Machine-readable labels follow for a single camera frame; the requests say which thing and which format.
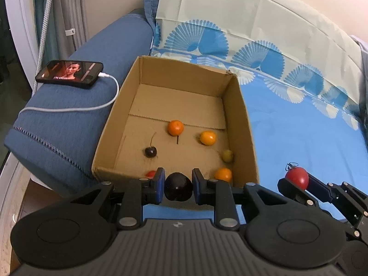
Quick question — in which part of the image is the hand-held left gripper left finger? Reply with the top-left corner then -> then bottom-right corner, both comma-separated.
51,167 -> 166,231

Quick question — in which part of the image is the grey curtain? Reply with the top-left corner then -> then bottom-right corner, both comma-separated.
56,0 -> 88,61

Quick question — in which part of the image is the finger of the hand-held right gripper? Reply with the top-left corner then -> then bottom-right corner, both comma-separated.
277,178 -> 355,228
305,172 -> 368,217

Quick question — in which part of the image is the dark cherry with stem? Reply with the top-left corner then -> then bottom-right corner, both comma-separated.
144,132 -> 158,158

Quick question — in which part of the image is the blue fan-printed sheet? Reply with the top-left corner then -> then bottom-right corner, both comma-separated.
149,0 -> 368,227

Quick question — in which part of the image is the brown cardboard box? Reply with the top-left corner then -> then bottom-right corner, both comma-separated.
91,56 -> 258,189

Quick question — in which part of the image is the black smartphone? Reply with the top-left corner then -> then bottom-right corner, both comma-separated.
35,60 -> 104,89

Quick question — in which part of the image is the orange fruit with stem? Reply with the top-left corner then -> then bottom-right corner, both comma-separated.
167,120 -> 184,144

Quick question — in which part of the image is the white charging cable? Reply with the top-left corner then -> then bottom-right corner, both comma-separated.
17,73 -> 120,121

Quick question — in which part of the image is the light grey cloth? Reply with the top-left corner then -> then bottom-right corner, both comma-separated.
349,34 -> 368,105

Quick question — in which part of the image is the white door frame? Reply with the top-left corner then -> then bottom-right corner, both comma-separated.
0,0 -> 40,94

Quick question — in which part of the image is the braided steamer hose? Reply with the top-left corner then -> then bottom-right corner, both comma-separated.
32,0 -> 55,95

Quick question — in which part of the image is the blue sofa armrest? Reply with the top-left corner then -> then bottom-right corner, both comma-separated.
3,0 -> 161,199

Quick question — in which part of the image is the dark blueberry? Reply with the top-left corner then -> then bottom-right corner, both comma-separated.
164,172 -> 193,202

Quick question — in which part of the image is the small orange fruit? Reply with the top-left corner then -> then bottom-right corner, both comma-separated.
215,167 -> 233,183
200,131 -> 217,146

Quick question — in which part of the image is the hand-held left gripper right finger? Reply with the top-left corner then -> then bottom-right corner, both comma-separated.
192,167 -> 311,231

